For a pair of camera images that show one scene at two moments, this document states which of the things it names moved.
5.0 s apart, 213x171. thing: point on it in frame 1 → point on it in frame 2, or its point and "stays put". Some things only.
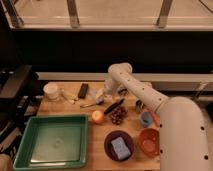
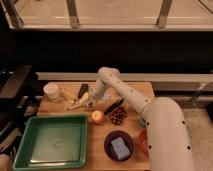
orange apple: [97, 117] stays put
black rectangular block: [83, 90] stays put
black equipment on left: [20, 89] stays put
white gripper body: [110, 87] → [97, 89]
